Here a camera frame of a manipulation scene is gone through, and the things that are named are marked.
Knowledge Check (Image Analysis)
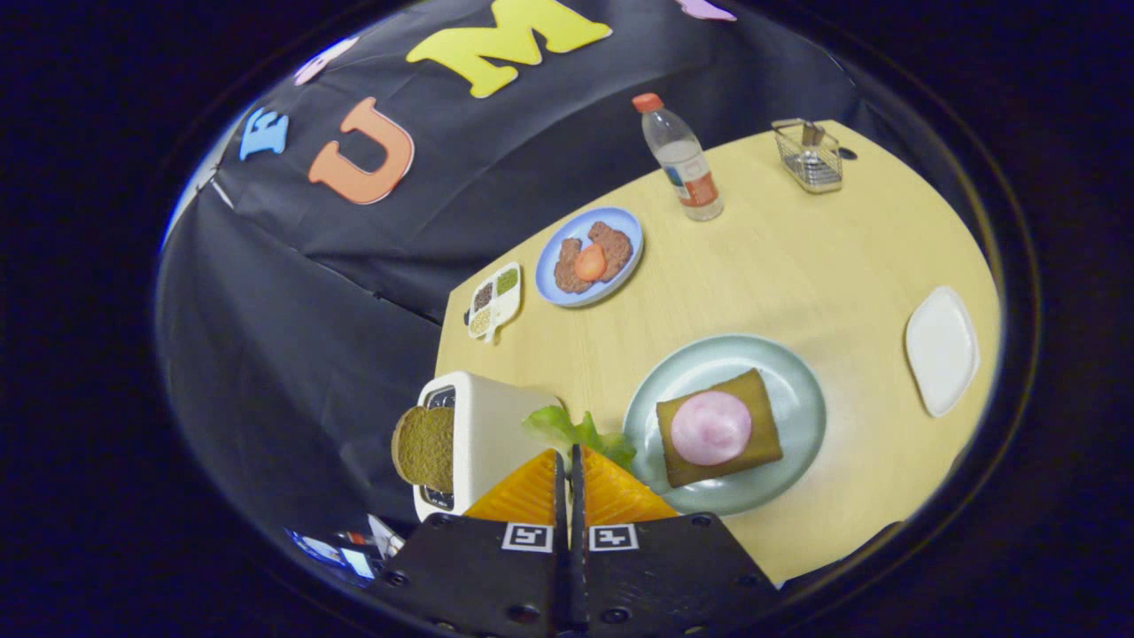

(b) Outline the brown square bread slice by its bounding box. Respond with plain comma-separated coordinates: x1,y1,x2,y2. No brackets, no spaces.
656,368,785,489

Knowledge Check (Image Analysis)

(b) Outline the white toaster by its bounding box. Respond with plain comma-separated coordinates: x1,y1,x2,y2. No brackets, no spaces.
413,370,563,524

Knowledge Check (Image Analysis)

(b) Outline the brown toast slice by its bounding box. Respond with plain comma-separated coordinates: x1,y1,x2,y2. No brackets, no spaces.
391,405,456,493

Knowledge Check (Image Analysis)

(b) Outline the green lettuce leaf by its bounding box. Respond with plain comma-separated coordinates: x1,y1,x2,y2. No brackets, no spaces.
523,405,637,472

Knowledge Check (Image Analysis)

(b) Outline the white square plate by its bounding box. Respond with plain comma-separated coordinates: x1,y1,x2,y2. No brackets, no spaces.
904,284,982,418

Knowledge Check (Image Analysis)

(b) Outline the pink ham slice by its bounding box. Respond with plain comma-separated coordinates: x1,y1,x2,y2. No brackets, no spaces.
670,390,753,467

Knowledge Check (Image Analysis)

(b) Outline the brown meat patty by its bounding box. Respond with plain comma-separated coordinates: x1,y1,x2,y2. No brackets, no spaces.
587,221,633,283
554,236,593,295

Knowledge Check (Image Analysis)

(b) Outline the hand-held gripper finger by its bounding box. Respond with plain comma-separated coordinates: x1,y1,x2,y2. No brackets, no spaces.
571,445,781,638
366,447,571,638

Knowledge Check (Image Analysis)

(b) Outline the clear plastic water bottle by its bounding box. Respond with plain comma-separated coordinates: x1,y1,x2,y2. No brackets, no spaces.
632,92,725,222

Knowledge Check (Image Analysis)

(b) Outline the pale green round plate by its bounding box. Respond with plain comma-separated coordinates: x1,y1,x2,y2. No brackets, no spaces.
623,333,827,517

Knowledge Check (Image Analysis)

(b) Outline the metal wire basket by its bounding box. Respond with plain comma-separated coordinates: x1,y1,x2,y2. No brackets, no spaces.
771,118,844,195

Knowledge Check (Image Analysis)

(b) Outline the white divided condiment tray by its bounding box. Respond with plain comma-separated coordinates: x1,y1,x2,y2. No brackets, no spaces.
466,261,524,343

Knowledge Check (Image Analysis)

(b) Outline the blue round plate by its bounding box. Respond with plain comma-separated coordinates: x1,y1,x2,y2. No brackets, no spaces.
534,206,645,308

